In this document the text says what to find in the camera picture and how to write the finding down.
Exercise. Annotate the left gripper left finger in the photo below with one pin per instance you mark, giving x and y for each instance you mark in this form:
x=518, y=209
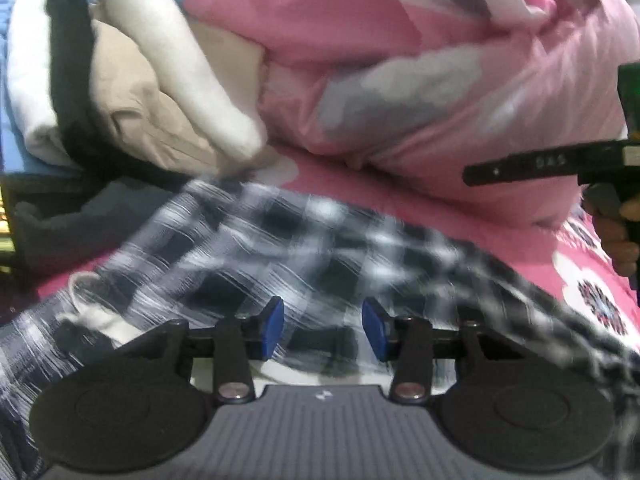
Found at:
x=231, y=344

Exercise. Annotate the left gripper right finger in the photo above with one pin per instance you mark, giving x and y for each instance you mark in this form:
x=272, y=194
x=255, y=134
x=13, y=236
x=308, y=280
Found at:
x=412, y=345

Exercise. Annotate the black white plaid shirt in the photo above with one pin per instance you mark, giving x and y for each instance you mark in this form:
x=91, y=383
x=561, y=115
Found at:
x=220, y=248

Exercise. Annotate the person's right hand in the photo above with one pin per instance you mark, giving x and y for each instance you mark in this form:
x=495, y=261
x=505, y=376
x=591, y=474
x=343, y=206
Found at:
x=614, y=237

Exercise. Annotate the pink floral bed sheet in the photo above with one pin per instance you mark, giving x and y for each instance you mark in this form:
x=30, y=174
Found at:
x=537, y=227

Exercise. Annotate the dark grey garment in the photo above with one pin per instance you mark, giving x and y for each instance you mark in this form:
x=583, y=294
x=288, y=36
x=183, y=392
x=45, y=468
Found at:
x=55, y=230

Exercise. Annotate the pink floral duvet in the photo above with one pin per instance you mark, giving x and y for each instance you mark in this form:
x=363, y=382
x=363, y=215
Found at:
x=422, y=88

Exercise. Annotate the black folded garment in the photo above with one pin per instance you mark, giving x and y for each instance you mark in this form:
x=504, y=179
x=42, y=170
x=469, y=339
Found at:
x=84, y=133

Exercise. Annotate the beige folded garment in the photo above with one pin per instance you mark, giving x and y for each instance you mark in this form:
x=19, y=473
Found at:
x=145, y=122

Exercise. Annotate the white folded garment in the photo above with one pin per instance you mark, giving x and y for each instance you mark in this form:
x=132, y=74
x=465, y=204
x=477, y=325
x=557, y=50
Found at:
x=211, y=74

